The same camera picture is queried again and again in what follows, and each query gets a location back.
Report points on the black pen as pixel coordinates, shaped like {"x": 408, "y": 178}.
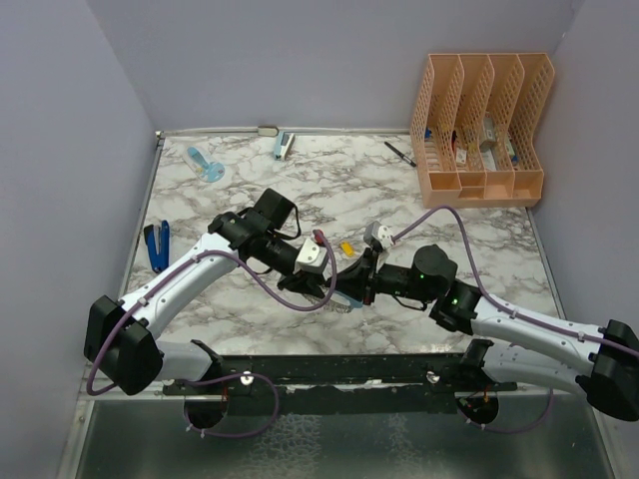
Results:
{"x": 400, "y": 154}

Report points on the items in organizer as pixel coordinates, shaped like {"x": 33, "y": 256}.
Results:
{"x": 481, "y": 150}

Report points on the beige wall clip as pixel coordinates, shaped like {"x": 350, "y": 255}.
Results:
{"x": 268, "y": 131}

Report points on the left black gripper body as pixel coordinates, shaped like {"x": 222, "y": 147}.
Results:
{"x": 276, "y": 255}

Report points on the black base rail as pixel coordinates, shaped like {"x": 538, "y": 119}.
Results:
{"x": 346, "y": 383}

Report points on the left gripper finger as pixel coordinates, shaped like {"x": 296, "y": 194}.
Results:
{"x": 307, "y": 283}
{"x": 288, "y": 282}

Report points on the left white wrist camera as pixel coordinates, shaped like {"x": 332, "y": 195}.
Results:
{"x": 311, "y": 258}

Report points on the yellow key tag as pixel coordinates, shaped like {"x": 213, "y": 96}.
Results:
{"x": 347, "y": 249}

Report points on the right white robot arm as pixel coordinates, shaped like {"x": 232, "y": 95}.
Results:
{"x": 515, "y": 344}

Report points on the light blue white stapler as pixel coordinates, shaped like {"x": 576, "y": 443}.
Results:
{"x": 284, "y": 142}

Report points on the orange desk file organizer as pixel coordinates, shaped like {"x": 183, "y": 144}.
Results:
{"x": 473, "y": 127}

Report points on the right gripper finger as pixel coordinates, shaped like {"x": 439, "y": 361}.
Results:
{"x": 355, "y": 295}
{"x": 356, "y": 274}

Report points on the blue packaged item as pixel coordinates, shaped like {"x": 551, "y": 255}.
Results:
{"x": 205, "y": 169}

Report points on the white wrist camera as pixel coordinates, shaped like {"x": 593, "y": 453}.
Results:
{"x": 378, "y": 237}
{"x": 311, "y": 258}

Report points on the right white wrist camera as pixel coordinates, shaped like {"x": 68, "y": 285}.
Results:
{"x": 378, "y": 237}

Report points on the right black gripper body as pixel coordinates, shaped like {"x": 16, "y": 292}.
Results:
{"x": 393, "y": 279}

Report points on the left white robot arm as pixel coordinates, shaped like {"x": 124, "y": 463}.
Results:
{"x": 122, "y": 338}

